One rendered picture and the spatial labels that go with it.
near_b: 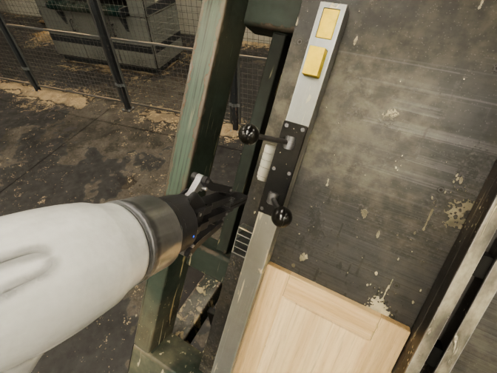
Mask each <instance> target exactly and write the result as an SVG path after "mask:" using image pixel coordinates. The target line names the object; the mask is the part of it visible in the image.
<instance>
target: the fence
mask: <svg viewBox="0 0 497 373"><path fill-rule="evenodd" d="M325 8H328V9H333V10H340V13H339V17H338V20H337V24H336V27H335V29H334V34H333V36H332V39H331V40H330V39H325V38H317V37H316V34H317V31H318V27H319V25H320V21H321V18H322V14H323V10H324V9H325ZM348 17H349V10H348V6H347V5H346V4H337V3H330V2H324V1H321V2H320V5H319V9H318V12H317V17H316V19H315V22H314V26H313V30H312V32H311V37H310V39H309V43H308V46H307V50H306V52H305V57H304V59H303V63H302V66H301V70H300V74H299V77H298V79H297V84H296V87H295V90H294V94H293V97H292V99H291V104H290V107H289V110H288V114H287V117H286V121H291V122H294V123H297V124H301V125H304V126H307V127H308V131H307V133H306V136H305V140H304V142H303V145H302V149H301V152H300V156H299V158H298V161H297V165H296V168H295V170H294V174H293V177H292V179H291V184H290V187H289V189H288V193H287V196H286V199H285V203H284V205H283V206H285V207H287V206H288V202H289V200H290V197H291V193H292V190H293V188H294V184H295V181H296V179H297V175H298V172H299V169H300V165H301V163H302V159H303V156H304V154H305V150H306V147H307V144H308V140H309V138H310V135H311V131H312V129H313V126H314V122H315V119H316V117H317V113H318V110H319V108H320V104H321V100H322V97H323V94H324V92H325V88H326V85H327V83H328V78H329V75H330V73H331V69H332V67H333V64H334V60H335V58H336V54H337V50H338V48H339V44H340V42H341V39H342V35H343V32H344V29H345V25H346V23H347V20H348ZM310 45H312V46H317V47H324V48H325V49H326V50H327V51H328V52H327V55H326V57H325V62H324V64H323V67H322V71H321V73H320V77H319V78H312V77H309V76H305V75H303V74H302V69H303V67H304V64H305V60H306V57H307V54H308V50H309V47H310ZM279 231H280V228H279V227H277V226H275V225H274V224H273V222H272V220H271V216H269V215H267V214H264V213H262V212H258V215H257V219H256V222H255V225H254V229H253V232H252V235H251V239H250V242H249V245H248V249H247V252H246V256H245V259H244V262H243V267H242V269H241V272H240V276H239V279H238V282H237V287H236V289H235V292H234V297H233V299H232V302H231V307H230V310H229V314H228V317H227V319H226V324H225V327H224V330H223V334H222V337H221V339H220V344H219V347H218V350H217V354H216V357H215V359H214V364H213V367H212V371H211V373H232V372H233V370H234V365H235V363H236V360H237V356H238V354H239V351H240V347H241V344H242V342H243V338H244V335H245V333H246V329H247V326H248V323H249V319H250V317H251V313H252V310H253V308H254V303H255V301H256V298H257V294H258V292H259V289H260V284H261V282H262V279H263V276H264V273H265V270H266V267H267V264H268V263H269V261H270V259H271V255H272V252H273V250H274V246H275V243H276V241H277V236H278V234H279Z"/></svg>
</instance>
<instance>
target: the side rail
mask: <svg viewBox="0 0 497 373"><path fill-rule="evenodd" d="M248 2H249V0H203V2H202V6H201V10H200V17H199V21H198V25H197V32H196V36H195V42H194V46H193V51H192V57H191V61H190V65H189V72H188V76H187V80H186V87H185V91H184V95H183V102H182V106H181V110H180V117H179V121H178V125H177V132H176V135H175V142H174V146H173V150H172V157H171V161H170V165H169V171H168V175H167V179H166V186H165V190H164V194H163V196H164V195H177V194H179V193H181V192H182V191H183V190H184V189H189V188H190V186H191V185H192V182H193V181H192V180H191V174H192V173H193V172H197V173H200V174H201V175H205V176H207V177H209V178H210V175H211V171H212V165H213V162H214V157H215V153H216V150H217V144H218V141H219V137H220V132H221V129H222V125H223V119H224V116H225V113H226V108H227V104H228V100H229V95H230V92H231V86H232V82H233V79H234V74H235V70H236V66H237V61H238V58H239V54H240V49H241V45H242V42H243V37H244V33H245V30H246V26H245V25H244V18H245V14H246V9H247V5H248ZM186 262H187V257H185V256H183V255H181V254H179V255H178V256H177V258H176V259H175V261H174V262H173V263H172V264H171V265H169V266H168V267H166V268H165V269H162V270H161V271H159V272H158V273H156V274H154V275H153V276H151V277H149V278H148V279H147V280H146V286H145V290H144V294H143V301H142V305H141V312H140V316H139V320H138V327H137V331H136V335H135V342H134V344H135V345H136V346H138V347H139V348H141V349H143V350H144V351H145V352H146V353H148V354H149V353H150V352H151V351H152V350H153V349H154V348H156V347H157V346H158V345H159V344H160V343H161V342H162V341H164V340H165V339H166V338H167V337H168V336H169V335H170V334H171V333H172V332H173V329H174V325H175V319H176V316H177V313H178V307H179V304H180V298H181V295H182V291H183V286H184V282H185V279H186V273H187V270H188V267H189V265H187V264H186Z"/></svg>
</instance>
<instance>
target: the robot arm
mask: <svg viewBox="0 0 497 373"><path fill-rule="evenodd" d="M191 180H192V181H193V182H192V185H191V186H190V188H189V189H184V190H183V191H182V192H181V193H179V194H177V195H164V196H161V197H158V198H157V197H155V196H153V195H139V196H136V197H132V198H126V199H123V200H116V201H108V202H106V203H105V204H90V203H72V204H59V205H54V206H46V207H41V208H37V209H29V210H26V211H22V212H16V213H13V214H9V215H3V216H1V217H0V373H31V372H32V370H33V369H34V368H35V366H36V364H37V362H38V361H39V360H40V358H41V356H42V355H43V353H45V352H47V351H49V350H50V349H52V348H54V347H55V346H57V345H58V344H60V343H62V342H64V341H65V340H67V339H68V338H70V337H72V336H73V335H75V334H76V333H78V332H79V331H81V330H82V329H83V328H85V327H86V326H88V325H90V324H91V323H92V322H93V321H94V320H96V319H97V318H99V317H100V316H102V315H103V314H104V313H105V312H107V311H108V310H110V309H111V308H112V307H113V306H115V305H116V304H118V303H119V302H120V301H121V300H122V299H123V298H124V296H125V295H126V294H127V292H128V291H129V290H130V289H131V288H133V287H134V286H137V285H139V284H141V283H143V282H144V281H145V280H147V279H148V278H149V277H151V276H153V275H154V274H156V273H158V272H159V271H161V270H162V269H165V268H166V267H168V266H169V265H171V264H172V263H173V262H174V261H175V259H176V258H177V256H178V255H179V254H181V255H183V256H185V257H187V258H190V257H191V256H192V255H193V253H194V252H195V250H196V249H197V248H198V247H199V246H200V245H201V244H202V243H204V242H205V241H206V240H207V239H208V238H210V237H211V236H212V235H213V234H214V233H216V231H217V230H218V229H219V228H220V227H222V225H223V221H222V219H223V218H224V217H226V216H227V214H228V213H230V212H232V211H233V209H234V208H237V207H239V206H241V205H243V204H246V201H247V198H248V196H247V195H244V194H242V193H240V192H237V191H232V187H231V186H228V185H226V184H223V183H220V182H218V181H212V180H211V179H210V178H209V177H207V176H205V175H201V174H200V173H197V172H193V173H192V174H191ZM203 190H204V191H207V190H211V191H215V193H212V194H210V195H205V196H203V197H200V196H199V195H198V192H199V191H201V192H202V191H203ZM211 224H214V225H211Z"/></svg>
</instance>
